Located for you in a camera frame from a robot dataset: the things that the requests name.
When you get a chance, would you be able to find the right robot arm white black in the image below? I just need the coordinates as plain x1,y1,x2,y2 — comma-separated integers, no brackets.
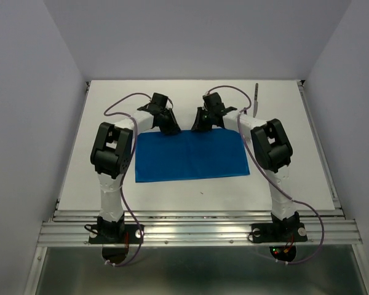
191,107,308,243

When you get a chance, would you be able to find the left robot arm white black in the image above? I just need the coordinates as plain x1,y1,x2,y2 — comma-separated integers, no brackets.
90,105,181,242

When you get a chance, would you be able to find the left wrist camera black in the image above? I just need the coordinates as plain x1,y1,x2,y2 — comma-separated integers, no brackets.
150,92,169,108

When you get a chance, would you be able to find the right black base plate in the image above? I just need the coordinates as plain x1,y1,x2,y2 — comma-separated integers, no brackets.
247,223,308,243

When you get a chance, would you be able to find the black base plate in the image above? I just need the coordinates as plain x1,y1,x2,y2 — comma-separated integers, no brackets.
84,224,143,245
247,223,308,243

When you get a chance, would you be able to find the blue cloth napkin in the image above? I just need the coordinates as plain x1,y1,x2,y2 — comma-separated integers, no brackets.
135,128,250,183

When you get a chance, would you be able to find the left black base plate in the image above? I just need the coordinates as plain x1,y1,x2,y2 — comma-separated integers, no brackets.
84,224,143,245

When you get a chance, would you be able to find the steel knife black handle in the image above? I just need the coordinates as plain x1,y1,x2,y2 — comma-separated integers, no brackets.
253,83,259,117

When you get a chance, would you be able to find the aluminium front rail frame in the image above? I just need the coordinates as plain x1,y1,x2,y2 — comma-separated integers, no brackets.
38,208,362,247

